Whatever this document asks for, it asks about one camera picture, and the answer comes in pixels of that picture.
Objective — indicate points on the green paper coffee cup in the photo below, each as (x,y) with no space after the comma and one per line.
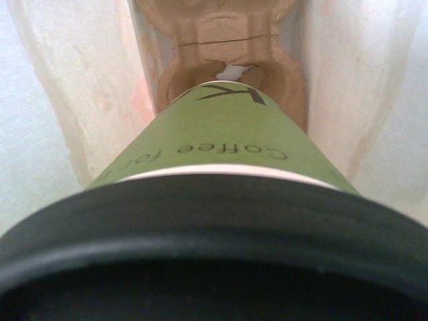
(220,133)

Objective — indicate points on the black plastic cup lid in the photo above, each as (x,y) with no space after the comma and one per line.
(214,250)

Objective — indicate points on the white and green paper bag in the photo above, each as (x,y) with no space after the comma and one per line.
(67,100)

